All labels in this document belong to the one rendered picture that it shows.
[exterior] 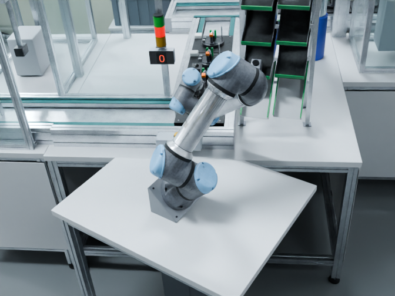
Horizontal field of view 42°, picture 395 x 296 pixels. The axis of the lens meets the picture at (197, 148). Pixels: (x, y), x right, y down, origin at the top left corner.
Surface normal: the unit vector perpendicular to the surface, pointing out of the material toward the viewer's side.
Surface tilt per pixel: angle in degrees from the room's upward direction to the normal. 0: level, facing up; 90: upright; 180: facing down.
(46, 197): 90
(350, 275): 0
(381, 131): 90
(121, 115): 0
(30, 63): 90
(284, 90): 45
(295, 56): 25
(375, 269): 0
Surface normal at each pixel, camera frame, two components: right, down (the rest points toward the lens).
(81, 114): -0.05, -0.80
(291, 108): -0.23, -0.15
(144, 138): -0.10, 0.60
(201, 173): 0.66, -0.29
